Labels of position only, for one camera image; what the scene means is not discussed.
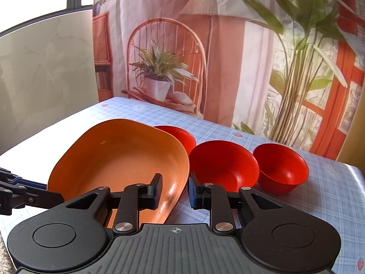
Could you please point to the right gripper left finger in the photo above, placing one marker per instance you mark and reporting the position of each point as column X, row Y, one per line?
column 136, row 198

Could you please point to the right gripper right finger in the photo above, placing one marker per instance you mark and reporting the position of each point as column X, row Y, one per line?
column 213, row 198

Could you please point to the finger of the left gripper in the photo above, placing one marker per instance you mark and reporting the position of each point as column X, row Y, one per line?
column 17, row 192

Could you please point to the red bowl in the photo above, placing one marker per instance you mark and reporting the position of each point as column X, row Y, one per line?
column 224, row 163
column 281, row 168
column 186, row 138

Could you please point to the orange plastic plate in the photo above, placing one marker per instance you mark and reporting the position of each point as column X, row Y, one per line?
column 121, row 152

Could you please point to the blue plaid tablecloth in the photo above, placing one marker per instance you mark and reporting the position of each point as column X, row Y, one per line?
column 333, row 192

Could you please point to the white marble board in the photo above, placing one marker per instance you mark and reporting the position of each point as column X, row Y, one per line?
column 47, row 74

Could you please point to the yellow wooden panel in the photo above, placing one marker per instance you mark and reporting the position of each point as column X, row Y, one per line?
column 352, row 152

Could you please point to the printed room backdrop cloth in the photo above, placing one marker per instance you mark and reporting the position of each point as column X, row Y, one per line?
column 291, row 71

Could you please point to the window frame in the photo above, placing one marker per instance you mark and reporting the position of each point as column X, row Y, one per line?
column 57, row 2

